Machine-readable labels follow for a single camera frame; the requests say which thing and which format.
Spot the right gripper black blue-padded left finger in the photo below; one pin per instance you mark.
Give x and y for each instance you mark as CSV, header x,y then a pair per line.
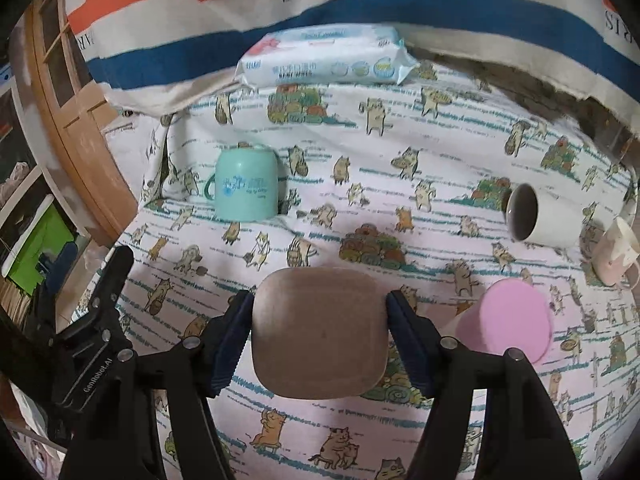
x,y
191,373

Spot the beige plastic cup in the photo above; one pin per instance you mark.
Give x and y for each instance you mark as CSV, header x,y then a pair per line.
x,y
319,333

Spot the pink white cup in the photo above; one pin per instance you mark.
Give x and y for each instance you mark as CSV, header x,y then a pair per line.
x,y
510,314

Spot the white cup lying sideways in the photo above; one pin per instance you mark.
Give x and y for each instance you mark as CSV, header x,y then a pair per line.
x,y
536,216

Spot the white shelf with boxes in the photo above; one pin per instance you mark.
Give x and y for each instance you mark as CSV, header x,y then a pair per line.
x,y
40,234

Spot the cream pink mug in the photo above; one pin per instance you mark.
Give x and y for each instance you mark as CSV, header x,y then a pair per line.
x,y
615,253

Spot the mint green mug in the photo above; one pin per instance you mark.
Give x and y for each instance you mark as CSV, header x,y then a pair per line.
x,y
244,186

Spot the wooden door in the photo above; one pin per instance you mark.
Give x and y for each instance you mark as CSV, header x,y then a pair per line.
x,y
74,111

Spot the baby wipes pack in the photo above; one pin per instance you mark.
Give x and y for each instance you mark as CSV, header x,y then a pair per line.
x,y
327,54

